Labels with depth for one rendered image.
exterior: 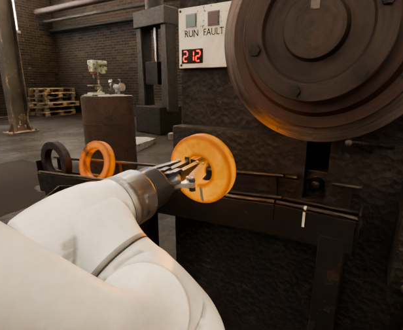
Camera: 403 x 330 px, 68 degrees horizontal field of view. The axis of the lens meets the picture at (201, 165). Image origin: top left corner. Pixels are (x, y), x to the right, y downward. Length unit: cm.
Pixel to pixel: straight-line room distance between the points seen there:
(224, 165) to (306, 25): 31
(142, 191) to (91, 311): 26
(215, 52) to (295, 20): 37
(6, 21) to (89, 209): 724
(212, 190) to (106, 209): 31
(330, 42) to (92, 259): 54
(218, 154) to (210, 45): 45
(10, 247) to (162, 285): 17
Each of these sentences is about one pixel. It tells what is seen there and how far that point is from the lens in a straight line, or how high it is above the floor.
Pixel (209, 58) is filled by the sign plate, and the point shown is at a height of 109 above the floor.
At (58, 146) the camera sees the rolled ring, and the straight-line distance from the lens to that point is 141.
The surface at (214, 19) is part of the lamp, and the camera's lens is 98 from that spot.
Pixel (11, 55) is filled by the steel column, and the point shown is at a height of 155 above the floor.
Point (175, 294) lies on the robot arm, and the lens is 33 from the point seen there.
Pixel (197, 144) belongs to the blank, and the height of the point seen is 88.
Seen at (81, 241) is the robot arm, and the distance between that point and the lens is 38.
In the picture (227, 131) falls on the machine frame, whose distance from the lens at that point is 92.
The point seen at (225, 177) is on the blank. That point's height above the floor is 82.
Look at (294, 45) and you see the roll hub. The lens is 65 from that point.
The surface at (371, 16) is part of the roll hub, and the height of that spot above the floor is 113.
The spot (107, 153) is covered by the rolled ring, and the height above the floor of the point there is 75.
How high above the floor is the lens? 101
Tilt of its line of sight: 15 degrees down
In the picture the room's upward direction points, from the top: straight up
